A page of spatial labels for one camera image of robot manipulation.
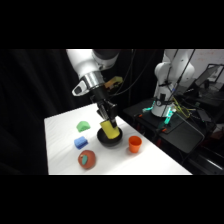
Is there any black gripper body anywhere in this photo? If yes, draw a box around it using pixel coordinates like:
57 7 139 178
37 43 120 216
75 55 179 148
88 87 118 116

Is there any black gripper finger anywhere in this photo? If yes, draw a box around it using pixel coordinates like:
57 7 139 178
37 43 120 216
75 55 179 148
107 105 119 130
96 105 109 122

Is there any yellow plastic cup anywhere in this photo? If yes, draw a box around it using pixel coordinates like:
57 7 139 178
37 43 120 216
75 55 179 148
99 119 121 141

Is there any black bowl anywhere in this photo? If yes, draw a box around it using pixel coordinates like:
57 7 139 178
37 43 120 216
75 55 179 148
96 125 124 149

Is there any orange plastic cup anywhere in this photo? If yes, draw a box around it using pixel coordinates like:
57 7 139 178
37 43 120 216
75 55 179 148
128 135 143 154

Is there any green sponge wedge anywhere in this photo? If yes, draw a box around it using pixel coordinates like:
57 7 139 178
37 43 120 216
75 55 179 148
75 120 92 133

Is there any blue sponge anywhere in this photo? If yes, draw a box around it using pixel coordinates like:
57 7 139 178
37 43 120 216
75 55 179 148
73 135 90 150

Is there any red plush fruit green leaf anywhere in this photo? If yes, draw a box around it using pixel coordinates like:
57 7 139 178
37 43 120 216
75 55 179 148
77 149 97 170

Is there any small green light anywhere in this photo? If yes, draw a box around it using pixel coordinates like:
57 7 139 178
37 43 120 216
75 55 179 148
162 107 175 127

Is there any dark laptop monitor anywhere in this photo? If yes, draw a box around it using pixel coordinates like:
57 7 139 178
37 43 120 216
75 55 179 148
194 64 224 92

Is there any white whiteboard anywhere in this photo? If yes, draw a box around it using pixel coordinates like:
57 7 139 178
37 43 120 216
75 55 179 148
192 49 224 81

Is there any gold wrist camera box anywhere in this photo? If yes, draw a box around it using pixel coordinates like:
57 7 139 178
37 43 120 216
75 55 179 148
104 76 124 90

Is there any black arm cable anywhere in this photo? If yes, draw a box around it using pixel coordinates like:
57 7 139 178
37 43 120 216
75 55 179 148
108 49 158 98

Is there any yellow green cable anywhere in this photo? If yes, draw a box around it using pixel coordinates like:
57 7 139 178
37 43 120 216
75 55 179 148
172 101 195 119

